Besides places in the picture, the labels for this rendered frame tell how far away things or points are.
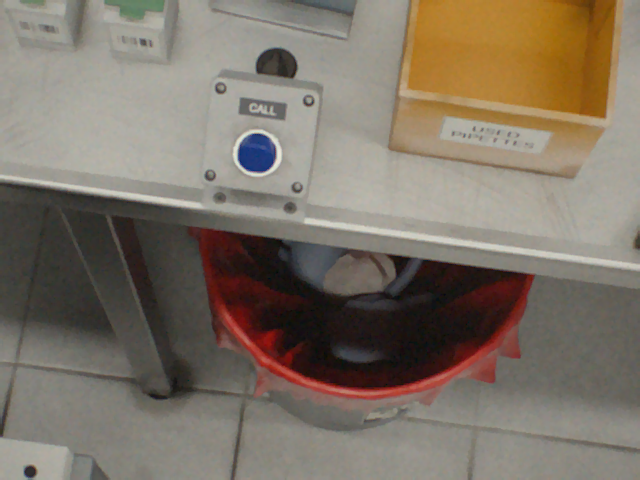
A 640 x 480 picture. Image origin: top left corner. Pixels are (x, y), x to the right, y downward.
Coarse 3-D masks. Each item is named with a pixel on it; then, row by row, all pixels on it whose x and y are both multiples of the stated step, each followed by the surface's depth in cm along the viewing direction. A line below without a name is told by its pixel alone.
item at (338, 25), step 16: (224, 0) 95; (240, 0) 95; (256, 0) 95; (272, 0) 95; (288, 0) 95; (304, 0) 95; (320, 0) 94; (336, 0) 94; (352, 0) 93; (256, 16) 95; (272, 16) 95; (288, 16) 95; (304, 16) 95; (320, 16) 95; (336, 16) 95; (352, 16) 95; (320, 32) 96; (336, 32) 95
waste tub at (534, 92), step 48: (432, 0) 96; (480, 0) 96; (528, 0) 96; (576, 0) 96; (624, 0) 87; (432, 48) 95; (480, 48) 95; (528, 48) 95; (576, 48) 96; (432, 96) 84; (480, 96) 94; (528, 96) 94; (576, 96) 94; (432, 144) 91; (480, 144) 90; (528, 144) 89; (576, 144) 88
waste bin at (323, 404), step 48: (240, 240) 149; (240, 288) 138; (288, 288) 169; (432, 288) 163; (480, 288) 142; (528, 288) 136; (240, 336) 133; (288, 336) 145; (432, 336) 159; (480, 336) 140; (288, 384) 135; (336, 384) 155; (384, 384) 162; (432, 384) 133
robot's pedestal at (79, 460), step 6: (78, 456) 87; (84, 456) 87; (90, 456) 87; (78, 462) 86; (84, 462) 86; (90, 462) 86; (96, 462) 88; (72, 468) 86; (78, 468) 86; (84, 468) 86; (90, 468) 86; (96, 468) 88; (72, 474) 86; (78, 474) 86; (84, 474) 86; (90, 474) 86; (96, 474) 89; (102, 474) 92
